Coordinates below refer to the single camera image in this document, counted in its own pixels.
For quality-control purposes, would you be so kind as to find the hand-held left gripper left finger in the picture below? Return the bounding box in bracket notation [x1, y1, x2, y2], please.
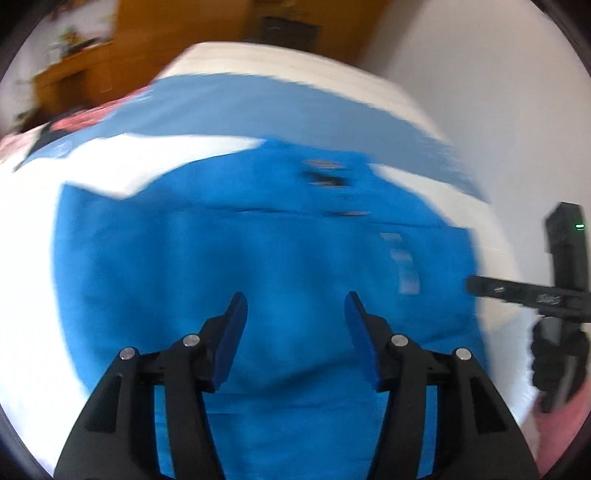
[54, 292, 249, 480]

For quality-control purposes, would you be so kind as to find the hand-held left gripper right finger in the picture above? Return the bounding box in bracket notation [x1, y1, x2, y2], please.
[344, 291, 540, 480]

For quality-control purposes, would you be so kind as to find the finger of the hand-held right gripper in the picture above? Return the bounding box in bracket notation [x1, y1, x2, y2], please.
[466, 276, 528, 308]

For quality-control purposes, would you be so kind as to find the blue puffer jacket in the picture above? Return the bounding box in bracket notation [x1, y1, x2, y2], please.
[54, 136, 488, 480]

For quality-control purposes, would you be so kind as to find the person's right hand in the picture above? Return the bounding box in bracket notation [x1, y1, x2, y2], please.
[529, 319, 591, 408]

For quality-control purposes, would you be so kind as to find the pink cloth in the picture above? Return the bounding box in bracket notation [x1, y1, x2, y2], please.
[531, 394, 591, 477]

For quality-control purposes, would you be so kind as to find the white and blue bed sheet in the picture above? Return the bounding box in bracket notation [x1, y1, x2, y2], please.
[0, 41, 541, 462]

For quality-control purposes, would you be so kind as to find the pink floral blanket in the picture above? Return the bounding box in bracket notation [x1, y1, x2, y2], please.
[0, 85, 155, 160]

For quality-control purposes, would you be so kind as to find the wooden desk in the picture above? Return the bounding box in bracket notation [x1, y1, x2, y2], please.
[33, 41, 117, 118]

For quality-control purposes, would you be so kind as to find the wooden wardrobe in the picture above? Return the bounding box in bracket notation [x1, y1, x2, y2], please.
[113, 0, 386, 63]

